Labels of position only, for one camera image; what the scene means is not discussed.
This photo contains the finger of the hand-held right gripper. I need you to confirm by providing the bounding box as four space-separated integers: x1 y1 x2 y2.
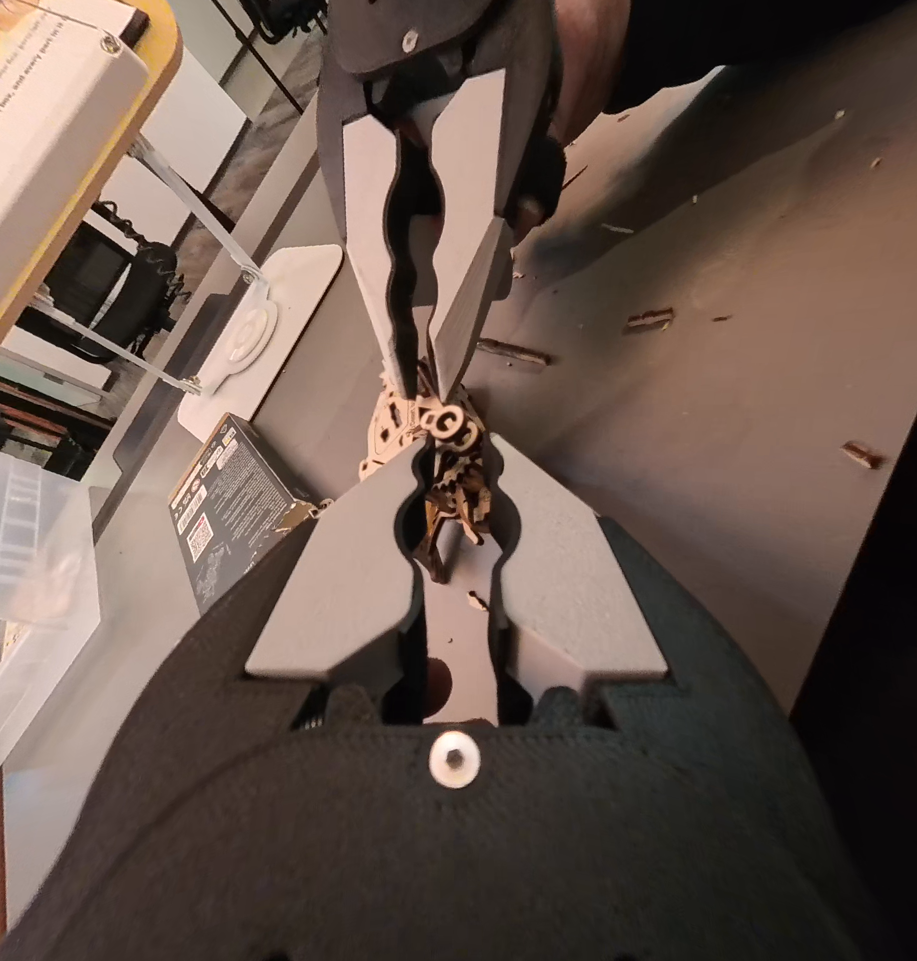
415 74 517 400
342 115 422 399

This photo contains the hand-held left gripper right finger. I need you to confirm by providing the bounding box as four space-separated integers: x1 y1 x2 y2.
484 434 668 693

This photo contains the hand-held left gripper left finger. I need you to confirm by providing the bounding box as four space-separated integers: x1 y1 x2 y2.
244 437 437 682

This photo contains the wooden model frame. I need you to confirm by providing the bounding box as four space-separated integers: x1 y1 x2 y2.
357 360 498 587

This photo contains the wooden body plate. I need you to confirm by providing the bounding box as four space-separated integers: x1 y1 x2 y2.
357 390 431 483

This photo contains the black model kit box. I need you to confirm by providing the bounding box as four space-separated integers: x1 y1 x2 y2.
167 413 333 618

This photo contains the person's right hand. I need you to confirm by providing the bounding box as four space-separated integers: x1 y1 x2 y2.
554 0 633 145

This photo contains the white document stand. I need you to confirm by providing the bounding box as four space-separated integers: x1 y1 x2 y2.
0 0 345 445

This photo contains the dark wooden strip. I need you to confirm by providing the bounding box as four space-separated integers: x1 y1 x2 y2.
476 338 554 369

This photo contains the clear plastic bin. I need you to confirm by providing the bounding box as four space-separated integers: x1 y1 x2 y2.
0 441 104 779

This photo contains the white instruction stand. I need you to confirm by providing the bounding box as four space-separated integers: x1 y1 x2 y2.
0 0 149 325

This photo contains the black device with coiled cable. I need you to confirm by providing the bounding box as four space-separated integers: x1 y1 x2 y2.
14 197 185 370

